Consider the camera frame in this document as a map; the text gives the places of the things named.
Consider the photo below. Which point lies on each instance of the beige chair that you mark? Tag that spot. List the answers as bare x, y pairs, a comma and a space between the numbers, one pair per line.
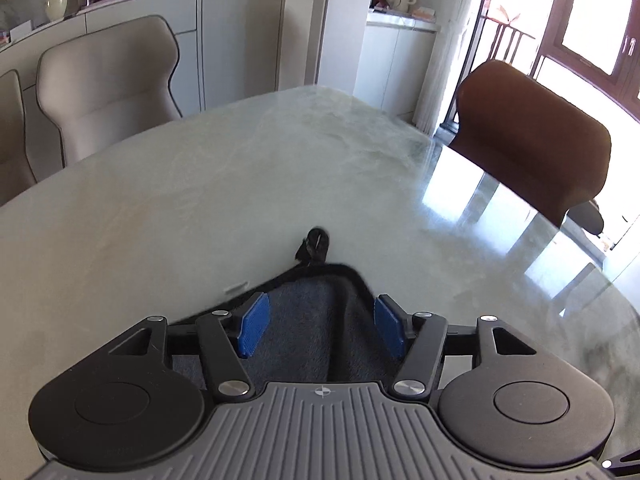
16, 173
103, 87

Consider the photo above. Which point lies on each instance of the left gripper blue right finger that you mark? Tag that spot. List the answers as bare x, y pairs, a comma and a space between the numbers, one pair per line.
393, 325

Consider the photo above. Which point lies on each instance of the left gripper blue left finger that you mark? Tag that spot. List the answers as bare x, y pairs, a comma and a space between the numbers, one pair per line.
251, 321

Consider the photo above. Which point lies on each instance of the beige chair right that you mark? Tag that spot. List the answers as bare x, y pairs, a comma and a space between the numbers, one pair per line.
103, 87

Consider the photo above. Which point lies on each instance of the brown leather chair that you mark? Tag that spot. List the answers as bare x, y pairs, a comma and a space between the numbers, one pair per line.
542, 147

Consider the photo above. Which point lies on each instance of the white sideboard cabinet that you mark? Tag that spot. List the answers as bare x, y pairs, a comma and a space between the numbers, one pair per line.
43, 142

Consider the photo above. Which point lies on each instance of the blue and grey microfibre towel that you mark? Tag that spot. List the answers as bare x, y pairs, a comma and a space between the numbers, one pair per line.
321, 328

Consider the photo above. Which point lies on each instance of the beige chair left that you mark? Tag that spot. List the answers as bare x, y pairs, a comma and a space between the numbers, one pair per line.
16, 173

